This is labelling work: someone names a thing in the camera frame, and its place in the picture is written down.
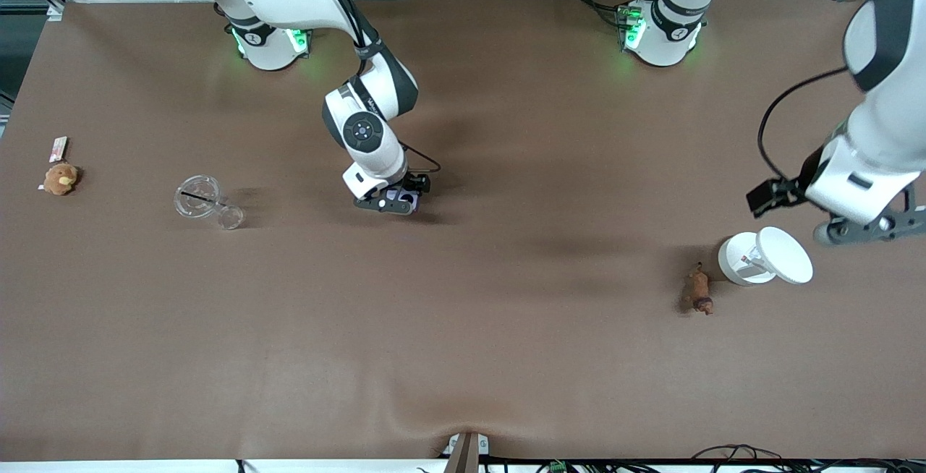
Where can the clear plastic cup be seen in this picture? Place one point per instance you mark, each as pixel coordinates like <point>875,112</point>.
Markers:
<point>197,198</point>

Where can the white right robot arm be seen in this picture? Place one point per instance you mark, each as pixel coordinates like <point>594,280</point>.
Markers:
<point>369,133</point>

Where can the brown table cover sheet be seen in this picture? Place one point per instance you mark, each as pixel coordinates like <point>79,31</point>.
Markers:
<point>463,350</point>

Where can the white container with lid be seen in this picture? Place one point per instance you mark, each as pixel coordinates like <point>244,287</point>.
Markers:
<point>785,252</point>

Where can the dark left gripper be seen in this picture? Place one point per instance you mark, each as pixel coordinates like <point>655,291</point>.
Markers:
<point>809,171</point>

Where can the brown plush bear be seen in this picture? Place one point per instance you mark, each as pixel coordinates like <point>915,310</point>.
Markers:
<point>59,179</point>

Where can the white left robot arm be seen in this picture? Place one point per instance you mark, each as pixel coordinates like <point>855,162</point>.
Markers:
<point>882,133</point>

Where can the small brown toy dog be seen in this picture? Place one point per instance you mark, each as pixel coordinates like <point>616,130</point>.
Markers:
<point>698,288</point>

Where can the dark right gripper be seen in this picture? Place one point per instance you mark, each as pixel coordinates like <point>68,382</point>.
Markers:
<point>417,183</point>

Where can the metal table edge bracket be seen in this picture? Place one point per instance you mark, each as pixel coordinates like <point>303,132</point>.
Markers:
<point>465,451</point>

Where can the lilac flip phone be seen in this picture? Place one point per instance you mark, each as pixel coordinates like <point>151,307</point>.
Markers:
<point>399,197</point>

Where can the small white card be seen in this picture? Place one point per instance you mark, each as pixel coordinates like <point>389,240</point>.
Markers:
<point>58,149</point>

